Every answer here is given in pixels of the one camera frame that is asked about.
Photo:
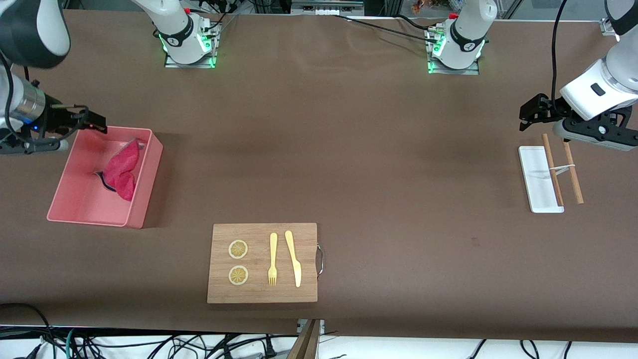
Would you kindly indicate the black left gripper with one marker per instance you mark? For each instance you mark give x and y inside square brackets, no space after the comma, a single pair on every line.
[547,109]

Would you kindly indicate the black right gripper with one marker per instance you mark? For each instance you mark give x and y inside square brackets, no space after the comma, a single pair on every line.
[55,121]

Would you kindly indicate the pink and grey cloth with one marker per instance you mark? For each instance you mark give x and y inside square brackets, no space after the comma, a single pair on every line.
[124,169]

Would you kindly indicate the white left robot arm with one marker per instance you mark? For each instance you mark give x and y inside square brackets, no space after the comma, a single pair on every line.
[468,25]

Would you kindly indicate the white rectangular tray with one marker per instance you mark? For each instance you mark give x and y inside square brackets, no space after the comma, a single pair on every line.
[536,174]

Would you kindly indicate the white band on sticks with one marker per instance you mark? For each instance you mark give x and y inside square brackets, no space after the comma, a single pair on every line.
[562,169]

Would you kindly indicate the pink plastic bin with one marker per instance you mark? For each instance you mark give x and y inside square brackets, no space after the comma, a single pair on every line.
[75,199]

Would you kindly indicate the brown table cover sheet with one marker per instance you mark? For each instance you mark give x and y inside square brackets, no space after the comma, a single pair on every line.
[398,224]

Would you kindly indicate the lemon slice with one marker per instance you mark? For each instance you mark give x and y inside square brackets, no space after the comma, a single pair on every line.
[238,249]
[238,275]

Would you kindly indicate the yellow plastic fork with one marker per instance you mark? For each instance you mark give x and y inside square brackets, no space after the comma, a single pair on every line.
[272,249]

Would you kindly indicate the grey power strip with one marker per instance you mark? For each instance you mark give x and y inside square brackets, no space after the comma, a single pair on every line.
[326,10]

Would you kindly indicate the wooden cutting board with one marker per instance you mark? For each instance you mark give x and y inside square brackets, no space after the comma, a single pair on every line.
[259,294]

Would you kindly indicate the yellow plastic knife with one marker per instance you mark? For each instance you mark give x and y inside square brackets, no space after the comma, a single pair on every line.
[294,259]

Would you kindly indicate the wooden plank below table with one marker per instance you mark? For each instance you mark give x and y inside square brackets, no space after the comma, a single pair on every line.
[305,344]

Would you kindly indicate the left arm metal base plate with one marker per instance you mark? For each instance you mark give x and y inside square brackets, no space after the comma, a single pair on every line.
[453,71]

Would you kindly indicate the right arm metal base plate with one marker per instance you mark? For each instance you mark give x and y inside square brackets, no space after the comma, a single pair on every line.
[189,64]

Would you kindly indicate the metal corner bracket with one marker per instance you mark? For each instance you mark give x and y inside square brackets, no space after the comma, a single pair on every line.
[610,26]

